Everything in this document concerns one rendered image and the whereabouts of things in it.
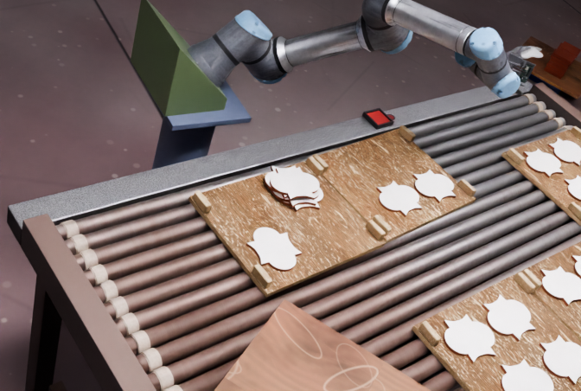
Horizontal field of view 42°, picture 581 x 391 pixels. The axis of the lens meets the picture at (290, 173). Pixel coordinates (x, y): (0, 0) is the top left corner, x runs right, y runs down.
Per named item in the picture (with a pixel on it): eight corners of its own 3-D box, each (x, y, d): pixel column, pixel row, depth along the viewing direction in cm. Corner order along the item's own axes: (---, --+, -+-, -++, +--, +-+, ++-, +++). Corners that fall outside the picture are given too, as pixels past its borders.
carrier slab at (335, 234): (188, 200, 195) (188, 195, 194) (305, 163, 220) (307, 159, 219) (265, 298, 178) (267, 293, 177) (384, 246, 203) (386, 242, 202)
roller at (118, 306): (94, 312, 167) (97, 299, 163) (572, 139, 283) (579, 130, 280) (105, 330, 164) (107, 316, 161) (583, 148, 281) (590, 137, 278)
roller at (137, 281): (85, 296, 169) (87, 282, 166) (563, 131, 286) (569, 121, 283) (94, 312, 167) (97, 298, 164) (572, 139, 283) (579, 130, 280)
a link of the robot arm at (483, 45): (367, -35, 215) (510, 25, 186) (379, -10, 224) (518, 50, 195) (342, -4, 214) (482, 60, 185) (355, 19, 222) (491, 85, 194)
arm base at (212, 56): (181, 41, 231) (206, 20, 230) (206, 68, 242) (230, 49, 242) (199, 67, 221) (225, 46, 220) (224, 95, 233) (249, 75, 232)
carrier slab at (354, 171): (304, 163, 220) (306, 158, 219) (396, 131, 245) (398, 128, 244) (385, 244, 203) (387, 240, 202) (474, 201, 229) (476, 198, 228)
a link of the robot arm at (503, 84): (493, 84, 193) (468, 59, 200) (501, 105, 202) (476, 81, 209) (518, 65, 193) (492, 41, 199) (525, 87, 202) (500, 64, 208)
